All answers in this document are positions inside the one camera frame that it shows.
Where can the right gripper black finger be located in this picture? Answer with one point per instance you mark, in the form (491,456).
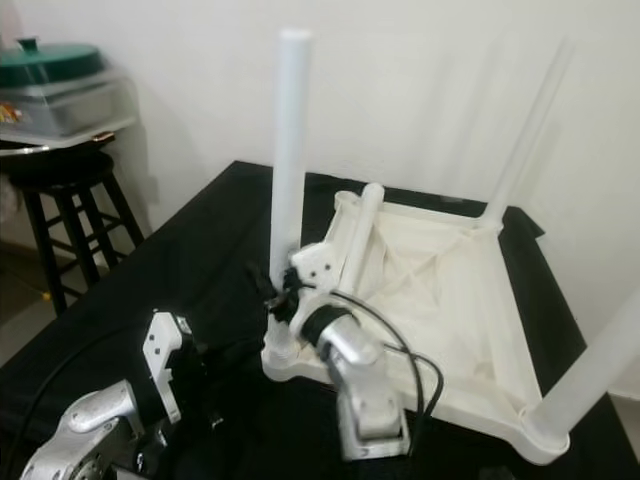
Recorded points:
(262,282)

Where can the white plastic children table top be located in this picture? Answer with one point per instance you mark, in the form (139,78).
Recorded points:
(450,290)

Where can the black tablecloth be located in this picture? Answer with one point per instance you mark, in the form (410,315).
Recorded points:
(190,240)

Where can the black stool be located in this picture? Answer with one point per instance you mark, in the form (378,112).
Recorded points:
(60,175)

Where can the clear container with green lid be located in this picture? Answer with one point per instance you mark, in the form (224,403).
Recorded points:
(60,110)

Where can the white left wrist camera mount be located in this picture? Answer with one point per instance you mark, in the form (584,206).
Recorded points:
(163,350)

